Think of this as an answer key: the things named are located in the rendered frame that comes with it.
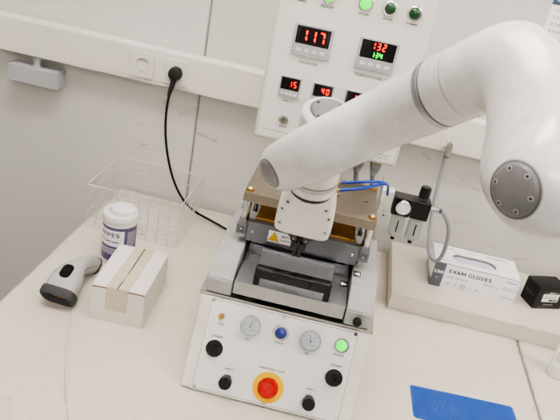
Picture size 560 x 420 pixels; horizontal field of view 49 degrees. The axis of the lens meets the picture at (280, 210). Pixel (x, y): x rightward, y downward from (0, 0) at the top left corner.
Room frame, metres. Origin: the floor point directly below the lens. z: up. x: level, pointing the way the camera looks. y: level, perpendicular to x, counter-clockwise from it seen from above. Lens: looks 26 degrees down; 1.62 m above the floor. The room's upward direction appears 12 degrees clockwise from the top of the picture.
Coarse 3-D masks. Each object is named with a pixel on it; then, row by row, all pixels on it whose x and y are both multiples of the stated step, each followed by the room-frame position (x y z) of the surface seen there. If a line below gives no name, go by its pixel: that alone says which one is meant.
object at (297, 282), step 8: (256, 272) 1.00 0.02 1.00; (264, 272) 1.00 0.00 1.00; (272, 272) 1.00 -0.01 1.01; (280, 272) 1.00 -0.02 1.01; (288, 272) 1.00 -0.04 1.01; (296, 272) 1.01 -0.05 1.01; (256, 280) 1.00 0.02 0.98; (272, 280) 1.00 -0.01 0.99; (280, 280) 1.00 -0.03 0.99; (288, 280) 0.99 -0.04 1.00; (296, 280) 0.99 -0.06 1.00; (304, 280) 0.99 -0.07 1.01; (312, 280) 0.99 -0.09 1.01; (320, 280) 1.00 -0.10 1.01; (328, 280) 1.01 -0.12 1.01; (304, 288) 0.99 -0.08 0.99; (312, 288) 0.99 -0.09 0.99; (320, 288) 0.99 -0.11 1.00; (328, 288) 0.99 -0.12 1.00; (328, 296) 0.99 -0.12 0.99
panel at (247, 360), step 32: (224, 320) 0.98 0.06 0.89; (288, 320) 0.98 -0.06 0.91; (224, 352) 0.95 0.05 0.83; (256, 352) 0.95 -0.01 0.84; (288, 352) 0.96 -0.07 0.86; (320, 352) 0.96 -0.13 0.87; (352, 352) 0.96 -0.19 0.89; (192, 384) 0.92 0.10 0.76; (256, 384) 0.93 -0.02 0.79; (288, 384) 0.93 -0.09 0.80; (320, 384) 0.93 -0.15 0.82; (320, 416) 0.91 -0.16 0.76
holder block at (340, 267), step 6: (252, 246) 1.11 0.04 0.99; (258, 246) 1.11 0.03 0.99; (264, 246) 1.11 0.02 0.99; (270, 246) 1.12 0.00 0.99; (252, 252) 1.11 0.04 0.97; (258, 252) 1.11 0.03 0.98; (288, 252) 1.11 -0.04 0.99; (312, 258) 1.10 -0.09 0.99; (318, 258) 1.11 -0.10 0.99; (324, 258) 1.11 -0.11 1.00; (336, 264) 1.10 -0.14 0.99; (342, 264) 1.10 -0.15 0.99; (336, 270) 1.10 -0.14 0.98; (342, 270) 1.10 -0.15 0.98
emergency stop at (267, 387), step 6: (264, 378) 0.93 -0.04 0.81; (270, 378) 0.93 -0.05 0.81; (258, 384) 0.92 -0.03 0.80; (264, 384) 0.92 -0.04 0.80; (270, 384) 0.92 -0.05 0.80; (276, 384) 0.92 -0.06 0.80; (258, 390) 0.92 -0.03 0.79; (264, 390) 0.92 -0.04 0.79; (270, 390) 0.92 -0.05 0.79; (276, 390) 0.92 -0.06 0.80; (264, 396) 0.91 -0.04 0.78; (270, 396) 0.91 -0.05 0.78
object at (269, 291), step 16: (256, 256) 1.11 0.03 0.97; (272, 256) 1.07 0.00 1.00; (288, 256) 1.06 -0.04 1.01; (240, 272) 1.03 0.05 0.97; (304, 272) 1.06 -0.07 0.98; (320, 272) 1.06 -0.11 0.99; (240, 288) 1.00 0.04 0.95; (256, 288) 1.00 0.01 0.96; (272, 288) 1.00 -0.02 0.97; (288, 288) 1.01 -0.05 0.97; (336, 288) 1.04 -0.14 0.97; (288, 304) 0.99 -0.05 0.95; (304, 304) 0.99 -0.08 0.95; (320, 304) 0.99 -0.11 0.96; (336, 304) 0.99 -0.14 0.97
